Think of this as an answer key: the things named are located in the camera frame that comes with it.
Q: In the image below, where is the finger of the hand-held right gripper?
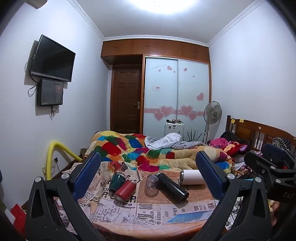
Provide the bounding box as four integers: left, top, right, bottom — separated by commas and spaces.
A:
264, 142, 294, 167
245, 151, 281, 180

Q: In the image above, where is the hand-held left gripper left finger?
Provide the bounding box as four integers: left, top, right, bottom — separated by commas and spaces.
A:
25, 151, 109, 241

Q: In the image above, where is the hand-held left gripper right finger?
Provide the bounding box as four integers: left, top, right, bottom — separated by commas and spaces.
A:
190, 151, 272, 241

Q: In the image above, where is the green cup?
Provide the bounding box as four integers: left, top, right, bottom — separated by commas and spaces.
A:
109, 173, 126, 193

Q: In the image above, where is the clear glass cup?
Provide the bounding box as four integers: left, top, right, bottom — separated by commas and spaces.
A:
144, 175, 160, 198

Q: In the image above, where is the person's right hand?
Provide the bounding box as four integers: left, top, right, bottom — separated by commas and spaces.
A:
269, 201, 282, 227

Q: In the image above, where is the polka dot cloth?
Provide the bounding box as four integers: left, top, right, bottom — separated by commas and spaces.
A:
272, 137, 291, 151

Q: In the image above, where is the white bottle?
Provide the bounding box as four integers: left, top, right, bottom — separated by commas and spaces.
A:
180, 170, 206, 185

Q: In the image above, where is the red plush toy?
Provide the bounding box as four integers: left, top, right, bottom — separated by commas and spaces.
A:
222, 139, 250, 156

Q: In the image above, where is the wooden headboard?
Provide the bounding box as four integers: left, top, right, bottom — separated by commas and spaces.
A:
225, 115, 296, 154

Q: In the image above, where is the pink cloth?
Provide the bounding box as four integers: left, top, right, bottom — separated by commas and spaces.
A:
207, 138, 228, 148

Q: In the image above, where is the black bottle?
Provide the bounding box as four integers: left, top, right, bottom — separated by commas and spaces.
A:
157, 172, 189, 204

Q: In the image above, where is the black bag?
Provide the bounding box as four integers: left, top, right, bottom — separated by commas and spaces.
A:
220, 130, 241, 142

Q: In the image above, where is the red bottle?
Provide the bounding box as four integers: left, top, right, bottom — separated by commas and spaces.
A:
114, 179, 137, 202

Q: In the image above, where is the potted plant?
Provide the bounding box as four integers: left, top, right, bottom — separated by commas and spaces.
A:
186, 128, 205, 142

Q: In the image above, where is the yellow pipe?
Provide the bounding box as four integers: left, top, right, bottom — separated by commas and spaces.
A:
46, 140, 83, 181

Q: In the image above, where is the grey crumpled cloth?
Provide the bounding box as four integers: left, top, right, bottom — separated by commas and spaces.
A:
144, 133, 205, 150

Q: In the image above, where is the colourful patchwork quilt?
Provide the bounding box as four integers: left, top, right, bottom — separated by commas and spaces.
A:
84, 130, 234, 174

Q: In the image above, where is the newspaper print bed sheet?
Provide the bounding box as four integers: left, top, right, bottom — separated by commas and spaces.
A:
55, 161, 220, 235

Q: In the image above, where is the white appliance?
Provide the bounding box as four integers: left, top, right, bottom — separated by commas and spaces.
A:
165, 119, 185, 142

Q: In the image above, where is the standing fan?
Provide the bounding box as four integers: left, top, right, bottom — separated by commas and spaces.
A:
203, 101, 222, 144

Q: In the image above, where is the row of pink heart stickers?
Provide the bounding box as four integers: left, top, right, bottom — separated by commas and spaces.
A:
144, 105, 205, 122

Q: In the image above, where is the brown wooden door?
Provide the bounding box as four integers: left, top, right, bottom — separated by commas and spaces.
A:
111, 65, 142, 135

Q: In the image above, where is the red box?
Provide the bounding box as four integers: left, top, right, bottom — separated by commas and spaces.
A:
10, 203, 27, 235

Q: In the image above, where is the wooden wardrobe with glass doors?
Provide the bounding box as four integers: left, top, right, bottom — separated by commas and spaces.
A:
101, 39, 211, 142

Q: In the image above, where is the white air conditioner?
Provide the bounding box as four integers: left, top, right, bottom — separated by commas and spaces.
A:
25, 0, 48, 10

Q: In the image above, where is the ceiling lamp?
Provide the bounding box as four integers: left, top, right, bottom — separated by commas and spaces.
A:
126, 0, 197, 12

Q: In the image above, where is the bundle of black cables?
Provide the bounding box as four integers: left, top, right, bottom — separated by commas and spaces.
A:
221, 197, 244, 229

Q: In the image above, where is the black wall box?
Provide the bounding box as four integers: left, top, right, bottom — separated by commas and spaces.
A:
36, 79, 64, 106

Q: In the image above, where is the wall mounted television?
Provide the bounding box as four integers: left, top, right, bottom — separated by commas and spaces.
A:
31, 35, 76, 82

